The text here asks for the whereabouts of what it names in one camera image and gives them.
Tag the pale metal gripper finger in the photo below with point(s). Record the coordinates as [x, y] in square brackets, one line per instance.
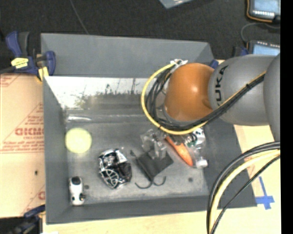
[159, 150]
[146, 142]

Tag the orange toy carrot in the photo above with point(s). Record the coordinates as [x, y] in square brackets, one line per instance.
[182, 151]

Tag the clear plastic bottle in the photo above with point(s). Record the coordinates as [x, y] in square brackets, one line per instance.
[200, 158]

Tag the black and white crumpled packet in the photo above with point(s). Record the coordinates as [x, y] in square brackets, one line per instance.
[114, 169]

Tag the yellow ball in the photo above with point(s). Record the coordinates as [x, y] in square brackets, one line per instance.
[78, 140]

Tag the grey metal bin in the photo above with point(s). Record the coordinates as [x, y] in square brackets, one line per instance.
[117, 57]

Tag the brown cardboard board red print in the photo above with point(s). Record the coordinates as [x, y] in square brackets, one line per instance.
[19, 121]

